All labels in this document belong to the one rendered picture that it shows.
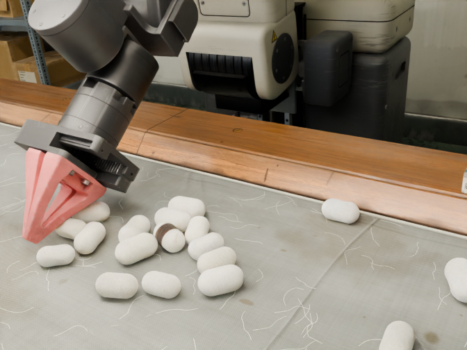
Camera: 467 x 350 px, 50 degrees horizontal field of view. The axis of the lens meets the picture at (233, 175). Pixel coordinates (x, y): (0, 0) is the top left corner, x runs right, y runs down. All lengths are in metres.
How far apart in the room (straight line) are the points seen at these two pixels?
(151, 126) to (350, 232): 0.31
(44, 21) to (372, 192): 0.33
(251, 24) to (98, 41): 0.62
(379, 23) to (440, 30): 1.18
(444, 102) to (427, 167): 1.94
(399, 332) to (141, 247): 0.21
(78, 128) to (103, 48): 0.07
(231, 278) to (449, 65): 2.10
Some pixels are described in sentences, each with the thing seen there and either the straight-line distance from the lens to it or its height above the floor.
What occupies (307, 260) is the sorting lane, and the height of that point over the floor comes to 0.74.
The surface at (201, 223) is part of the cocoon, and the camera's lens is 0.44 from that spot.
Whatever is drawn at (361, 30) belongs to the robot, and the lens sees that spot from 1.23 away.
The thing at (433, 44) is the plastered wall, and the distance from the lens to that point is 2.40.
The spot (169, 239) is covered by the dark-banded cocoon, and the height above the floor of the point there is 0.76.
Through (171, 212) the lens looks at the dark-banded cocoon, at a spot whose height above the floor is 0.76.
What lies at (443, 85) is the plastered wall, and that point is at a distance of 2.44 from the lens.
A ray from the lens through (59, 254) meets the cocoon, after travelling 0.45.
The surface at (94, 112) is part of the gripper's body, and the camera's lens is 0.47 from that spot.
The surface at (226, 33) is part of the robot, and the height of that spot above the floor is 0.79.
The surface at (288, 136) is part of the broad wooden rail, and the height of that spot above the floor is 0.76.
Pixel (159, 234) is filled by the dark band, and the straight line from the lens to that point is 0.44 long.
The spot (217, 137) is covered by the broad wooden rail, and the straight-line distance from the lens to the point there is 0.59.
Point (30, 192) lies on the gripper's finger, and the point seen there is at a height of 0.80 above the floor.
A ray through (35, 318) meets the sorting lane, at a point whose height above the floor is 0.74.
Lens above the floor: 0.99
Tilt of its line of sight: 27 degrees down
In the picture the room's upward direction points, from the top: 4 degrees counter-clockwise
